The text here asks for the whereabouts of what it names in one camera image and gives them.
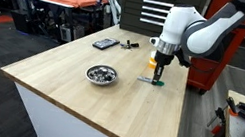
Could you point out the white table base cabinet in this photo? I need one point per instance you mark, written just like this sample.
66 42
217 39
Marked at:
61 125

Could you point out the red tool cabinet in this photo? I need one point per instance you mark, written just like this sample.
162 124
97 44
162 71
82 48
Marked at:
213 74

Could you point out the key bunch with black fob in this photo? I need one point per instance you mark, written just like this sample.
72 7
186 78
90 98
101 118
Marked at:
130 45

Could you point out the black flat remote pack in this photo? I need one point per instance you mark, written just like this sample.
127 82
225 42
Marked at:
106 43

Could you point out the metal bowl with small parts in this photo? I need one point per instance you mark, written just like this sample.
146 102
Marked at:
101 74

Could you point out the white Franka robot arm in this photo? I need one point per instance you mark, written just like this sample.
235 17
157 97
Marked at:
210 33

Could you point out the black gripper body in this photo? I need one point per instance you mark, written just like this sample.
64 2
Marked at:
163 59

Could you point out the black drawer tool chest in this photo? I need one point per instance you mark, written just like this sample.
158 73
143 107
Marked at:
133 9

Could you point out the green capped grey marker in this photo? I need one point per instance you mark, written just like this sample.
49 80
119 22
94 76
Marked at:
145 79

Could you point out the white and orange mug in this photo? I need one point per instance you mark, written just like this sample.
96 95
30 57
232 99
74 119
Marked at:
152 63

